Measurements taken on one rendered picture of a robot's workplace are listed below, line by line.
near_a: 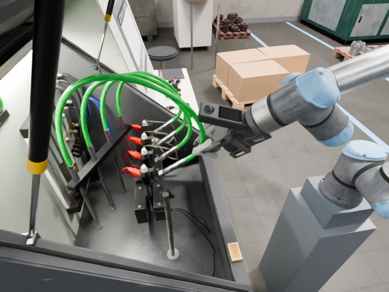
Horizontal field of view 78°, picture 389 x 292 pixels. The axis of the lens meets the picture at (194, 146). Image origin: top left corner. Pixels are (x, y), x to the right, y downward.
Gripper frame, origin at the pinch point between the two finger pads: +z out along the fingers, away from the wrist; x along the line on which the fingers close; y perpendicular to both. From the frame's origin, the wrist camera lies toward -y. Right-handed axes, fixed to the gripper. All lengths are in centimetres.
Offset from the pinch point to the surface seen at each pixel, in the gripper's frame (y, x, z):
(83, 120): -25.8, 1.3, 19.0
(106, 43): -32.2, 31.3, 17.6
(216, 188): 23.8, 2.2, 15.3
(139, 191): 1.7, -5.6, 29.7
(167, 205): 0.6, -15.6, 7.5
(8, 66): -44.7, -0.8, 11.6
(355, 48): 271, 370, -7
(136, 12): -28, 417, 249
